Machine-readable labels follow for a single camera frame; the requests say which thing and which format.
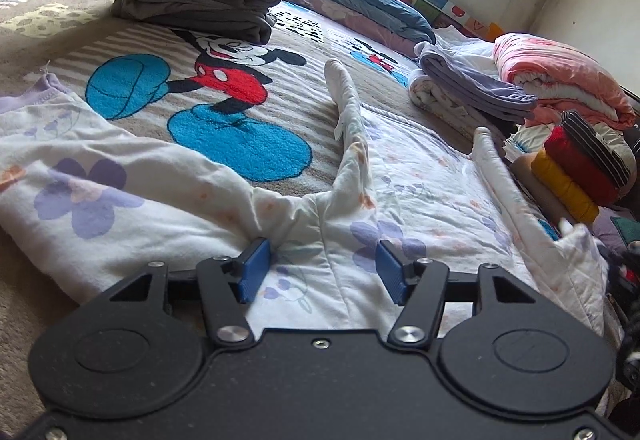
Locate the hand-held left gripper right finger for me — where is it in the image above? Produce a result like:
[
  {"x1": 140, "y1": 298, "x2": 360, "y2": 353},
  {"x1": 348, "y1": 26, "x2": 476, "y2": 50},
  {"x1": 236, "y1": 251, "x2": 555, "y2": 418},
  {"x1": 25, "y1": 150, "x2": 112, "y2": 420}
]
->
[{"x1": 375, "y1": 239, "x2": 544, "y2": 351}]

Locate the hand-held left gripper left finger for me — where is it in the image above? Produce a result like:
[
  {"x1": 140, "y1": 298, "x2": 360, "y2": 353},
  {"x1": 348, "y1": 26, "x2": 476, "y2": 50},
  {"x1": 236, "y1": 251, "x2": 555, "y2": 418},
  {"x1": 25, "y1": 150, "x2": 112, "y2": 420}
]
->
[{"x1": 102, "y1": 237, "x2": 274, "y2": 350}]

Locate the white floral pajama garment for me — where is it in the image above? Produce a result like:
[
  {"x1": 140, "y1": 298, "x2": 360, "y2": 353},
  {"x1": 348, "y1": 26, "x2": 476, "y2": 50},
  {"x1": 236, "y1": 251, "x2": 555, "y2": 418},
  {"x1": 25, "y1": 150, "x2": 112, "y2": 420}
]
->
[{"x1": 0, "y1": 57, "x2": 623, "y2": 341}]

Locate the grey folded clothes stack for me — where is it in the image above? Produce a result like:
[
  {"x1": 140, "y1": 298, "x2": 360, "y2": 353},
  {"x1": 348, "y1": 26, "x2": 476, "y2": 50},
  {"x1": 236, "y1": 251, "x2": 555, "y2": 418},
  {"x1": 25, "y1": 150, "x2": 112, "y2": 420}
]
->
[{"x1": 110, "y1": 0, "x2": 285, "y2": 46}]

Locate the white patterned folded garment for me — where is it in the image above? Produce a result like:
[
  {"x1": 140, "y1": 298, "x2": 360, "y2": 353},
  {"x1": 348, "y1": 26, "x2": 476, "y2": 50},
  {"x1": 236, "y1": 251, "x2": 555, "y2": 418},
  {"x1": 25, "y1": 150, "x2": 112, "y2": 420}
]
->
[{"x1": 407, "y1": 69, "x2": 507, "y2": 142}]

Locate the red yellow striped folded garment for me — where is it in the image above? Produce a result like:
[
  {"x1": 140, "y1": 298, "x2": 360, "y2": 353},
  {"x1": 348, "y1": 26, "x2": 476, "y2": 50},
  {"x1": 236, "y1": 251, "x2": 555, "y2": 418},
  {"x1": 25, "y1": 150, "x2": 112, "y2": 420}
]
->
[{"x1": 530, "y1": 110, "x2": 637, "y2": 226}]

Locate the purple folded garment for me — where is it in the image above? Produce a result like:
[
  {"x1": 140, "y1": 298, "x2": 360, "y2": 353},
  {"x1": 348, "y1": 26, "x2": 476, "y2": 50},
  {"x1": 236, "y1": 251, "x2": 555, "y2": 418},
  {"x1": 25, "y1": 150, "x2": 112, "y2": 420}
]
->
[{"x1": 417, "y1": 41, "x2": 539, "y2": 122}]

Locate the cartoon mouse blanket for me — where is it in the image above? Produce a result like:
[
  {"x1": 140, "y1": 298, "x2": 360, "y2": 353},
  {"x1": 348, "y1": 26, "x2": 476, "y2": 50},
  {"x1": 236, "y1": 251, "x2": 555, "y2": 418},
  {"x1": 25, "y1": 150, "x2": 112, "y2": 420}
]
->
[{"x1": 0, "y1": 0, "x2": 501, "y2": 321}]

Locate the pink purple folded quilt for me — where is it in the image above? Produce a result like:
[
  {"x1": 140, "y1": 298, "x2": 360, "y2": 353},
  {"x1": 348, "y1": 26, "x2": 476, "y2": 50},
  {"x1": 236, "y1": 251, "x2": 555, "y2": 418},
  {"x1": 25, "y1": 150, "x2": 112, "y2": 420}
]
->
[{"x1": 278, "y1": 0, "x2": 423, "y2": 58}]

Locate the pink white folded quilt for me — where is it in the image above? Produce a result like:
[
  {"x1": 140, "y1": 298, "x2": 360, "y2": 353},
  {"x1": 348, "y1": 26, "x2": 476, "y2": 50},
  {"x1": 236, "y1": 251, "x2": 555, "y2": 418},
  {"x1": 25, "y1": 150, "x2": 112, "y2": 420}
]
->
[{"x1": 492, "y1": 32, "x2": 640, "y2": 132}]

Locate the teal folded quilt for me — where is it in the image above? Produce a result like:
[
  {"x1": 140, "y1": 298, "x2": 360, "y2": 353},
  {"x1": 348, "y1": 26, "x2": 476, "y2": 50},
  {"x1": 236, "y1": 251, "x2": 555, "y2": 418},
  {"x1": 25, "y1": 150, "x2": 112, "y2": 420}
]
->
[{"x1": 320, "y1": 0, "x2": 437, "y2": 46}]

